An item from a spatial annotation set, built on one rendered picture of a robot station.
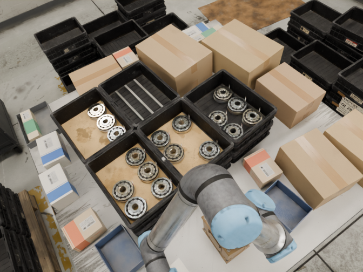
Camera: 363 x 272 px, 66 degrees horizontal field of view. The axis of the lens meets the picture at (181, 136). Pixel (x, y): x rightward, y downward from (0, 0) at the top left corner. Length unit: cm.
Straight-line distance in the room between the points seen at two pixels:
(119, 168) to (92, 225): 29
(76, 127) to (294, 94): 121
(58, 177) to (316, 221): 129
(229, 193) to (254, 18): 305
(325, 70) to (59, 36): 234
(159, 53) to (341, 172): 119
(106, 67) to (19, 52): 218
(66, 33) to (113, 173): 183
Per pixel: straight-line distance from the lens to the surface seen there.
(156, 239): 96
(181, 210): 84
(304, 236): 146
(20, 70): 368
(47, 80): 338
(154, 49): 184
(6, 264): 207
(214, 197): 69
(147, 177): 135
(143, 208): 130
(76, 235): 146
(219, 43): 183
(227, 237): 69
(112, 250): 145
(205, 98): 161
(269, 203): 114
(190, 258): 138
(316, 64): 257
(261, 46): 183
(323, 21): 301
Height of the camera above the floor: 206
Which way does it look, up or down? 57 degrees down
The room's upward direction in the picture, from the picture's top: 10 degrees counter-clockwise
